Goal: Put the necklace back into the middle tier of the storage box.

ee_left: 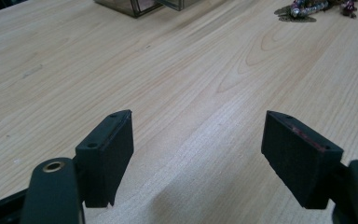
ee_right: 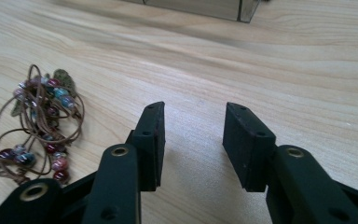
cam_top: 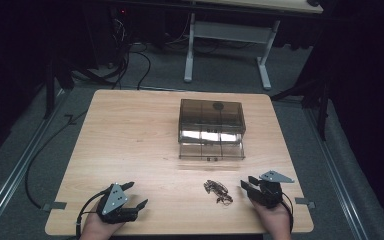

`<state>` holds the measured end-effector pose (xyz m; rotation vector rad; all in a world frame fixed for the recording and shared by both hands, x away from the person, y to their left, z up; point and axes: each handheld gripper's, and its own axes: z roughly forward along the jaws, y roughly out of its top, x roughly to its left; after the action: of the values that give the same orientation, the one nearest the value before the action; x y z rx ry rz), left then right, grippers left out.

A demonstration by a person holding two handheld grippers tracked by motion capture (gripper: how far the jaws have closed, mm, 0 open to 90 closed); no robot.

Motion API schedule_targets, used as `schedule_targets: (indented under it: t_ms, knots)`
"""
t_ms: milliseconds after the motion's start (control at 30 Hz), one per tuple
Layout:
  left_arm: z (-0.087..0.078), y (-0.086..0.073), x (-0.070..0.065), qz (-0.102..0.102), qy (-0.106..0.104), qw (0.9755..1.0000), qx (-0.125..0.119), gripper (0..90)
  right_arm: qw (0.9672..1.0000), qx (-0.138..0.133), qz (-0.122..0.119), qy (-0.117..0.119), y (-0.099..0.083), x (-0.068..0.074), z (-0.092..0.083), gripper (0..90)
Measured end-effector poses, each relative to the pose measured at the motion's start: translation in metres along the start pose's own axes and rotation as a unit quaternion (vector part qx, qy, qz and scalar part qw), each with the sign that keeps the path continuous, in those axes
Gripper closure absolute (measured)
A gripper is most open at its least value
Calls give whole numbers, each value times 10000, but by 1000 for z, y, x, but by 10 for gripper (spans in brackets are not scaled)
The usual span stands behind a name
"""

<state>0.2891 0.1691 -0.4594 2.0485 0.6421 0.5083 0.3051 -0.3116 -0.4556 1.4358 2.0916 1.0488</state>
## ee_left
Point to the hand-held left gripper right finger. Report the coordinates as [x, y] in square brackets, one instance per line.
[295, 158]

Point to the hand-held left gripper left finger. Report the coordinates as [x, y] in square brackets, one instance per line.
[105, 161]

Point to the clear smoky plastic box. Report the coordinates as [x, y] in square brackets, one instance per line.
[130, 6]

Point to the dark red bead trinket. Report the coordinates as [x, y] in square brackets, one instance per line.
[348, 6]

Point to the clear plastic drawer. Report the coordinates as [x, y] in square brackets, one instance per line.
[177, 3]

